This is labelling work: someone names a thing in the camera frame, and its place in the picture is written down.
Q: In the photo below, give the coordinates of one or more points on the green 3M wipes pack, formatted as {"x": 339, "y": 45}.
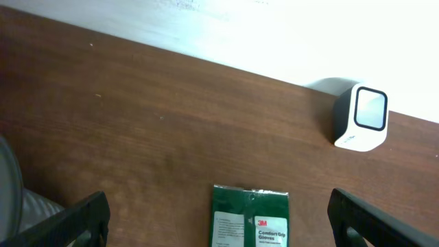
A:
{"x": 249, "y": 218}

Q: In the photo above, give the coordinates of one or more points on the white barcode scanner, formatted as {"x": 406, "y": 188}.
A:
{"x": 360, "y": 118}

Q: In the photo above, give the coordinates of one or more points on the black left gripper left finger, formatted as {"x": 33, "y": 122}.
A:
{"x": 86, "y": 221}

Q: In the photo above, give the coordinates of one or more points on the grey plastic basket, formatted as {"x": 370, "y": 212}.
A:
{"x": 21, "y": 208}

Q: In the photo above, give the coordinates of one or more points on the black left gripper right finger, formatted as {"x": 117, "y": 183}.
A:
{"x": 357, "y": 223}

